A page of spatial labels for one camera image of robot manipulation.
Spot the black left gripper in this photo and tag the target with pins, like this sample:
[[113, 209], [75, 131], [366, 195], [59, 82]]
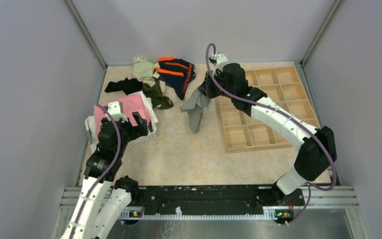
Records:
[[136, 131]]

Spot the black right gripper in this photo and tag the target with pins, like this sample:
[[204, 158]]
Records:
[[207, 87]]

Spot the grey underwear white waistband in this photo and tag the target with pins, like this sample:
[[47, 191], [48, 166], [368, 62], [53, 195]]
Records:
[[194, 107]]

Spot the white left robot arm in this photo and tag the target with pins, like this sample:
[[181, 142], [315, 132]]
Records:
[[103, 198]]

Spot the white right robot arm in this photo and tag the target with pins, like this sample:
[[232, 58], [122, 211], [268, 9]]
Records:
[[316, 146]]

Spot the dark green underwear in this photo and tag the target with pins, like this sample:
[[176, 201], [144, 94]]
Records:
[[158, 100]]

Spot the navy orange underwear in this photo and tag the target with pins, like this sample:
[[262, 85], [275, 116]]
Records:
[[176, 73]]

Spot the black underwear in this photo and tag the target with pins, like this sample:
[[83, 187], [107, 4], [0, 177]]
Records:
[[128, 86]]

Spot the light green underwear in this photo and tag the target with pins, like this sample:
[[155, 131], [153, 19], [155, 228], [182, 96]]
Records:
[[143, 69]]

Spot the white perforated plastic basket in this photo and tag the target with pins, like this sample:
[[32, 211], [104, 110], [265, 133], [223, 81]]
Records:
[[90, 125]]

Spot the pink folded cloth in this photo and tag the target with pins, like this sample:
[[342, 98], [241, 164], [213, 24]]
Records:
[[135, 102]]

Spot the wooden compartment tray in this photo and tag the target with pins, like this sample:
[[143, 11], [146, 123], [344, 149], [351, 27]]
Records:
[[243, 133]]

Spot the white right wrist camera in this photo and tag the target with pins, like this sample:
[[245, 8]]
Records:
[[218, 60]]

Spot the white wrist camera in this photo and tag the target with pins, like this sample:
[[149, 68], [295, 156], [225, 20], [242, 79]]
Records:
[[115, 112], [218, 60]]

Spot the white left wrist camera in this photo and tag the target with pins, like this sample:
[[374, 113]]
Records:
[[115, 112]]

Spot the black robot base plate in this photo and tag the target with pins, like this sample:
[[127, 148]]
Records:
[[213, 200]]

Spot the aluminium frame rail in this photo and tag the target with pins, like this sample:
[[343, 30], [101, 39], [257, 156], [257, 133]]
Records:
[[340, 198]]

